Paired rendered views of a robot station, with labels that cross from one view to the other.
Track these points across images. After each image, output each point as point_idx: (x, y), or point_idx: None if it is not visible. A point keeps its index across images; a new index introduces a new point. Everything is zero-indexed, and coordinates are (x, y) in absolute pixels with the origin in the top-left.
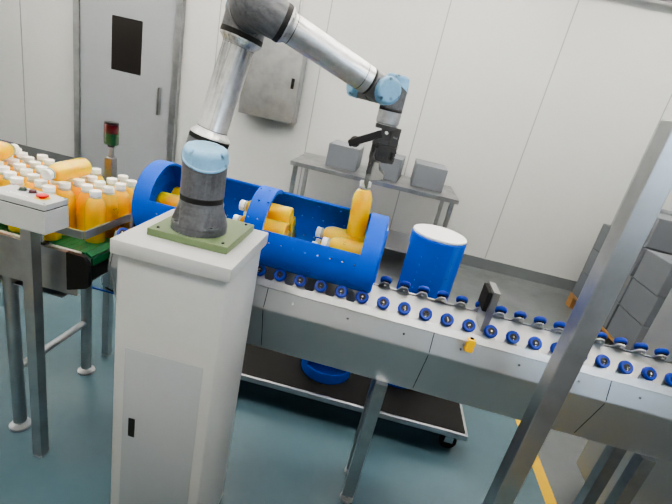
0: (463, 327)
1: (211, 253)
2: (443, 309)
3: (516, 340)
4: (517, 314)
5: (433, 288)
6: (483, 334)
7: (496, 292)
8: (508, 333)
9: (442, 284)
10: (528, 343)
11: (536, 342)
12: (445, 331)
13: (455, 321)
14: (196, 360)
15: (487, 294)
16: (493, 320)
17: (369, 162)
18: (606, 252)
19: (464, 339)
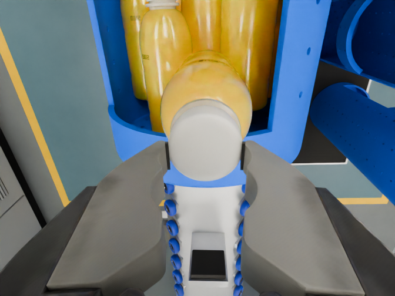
0: (167, 221)
1: None
2: (225, 201)
3: (172, 263)
4: (236, 276)
5: (381, 181)
6: (174, 236)
7: (190, 283)
8: (174, 261)
9: (388, 195)
10: (175, 271)
11: (174, 278)
12: (167, 199)
13: (199, 211)
14: None
15: (192, 271)
16: (230, 248)
17: (0, 286)
18: None
19: (167, 215)
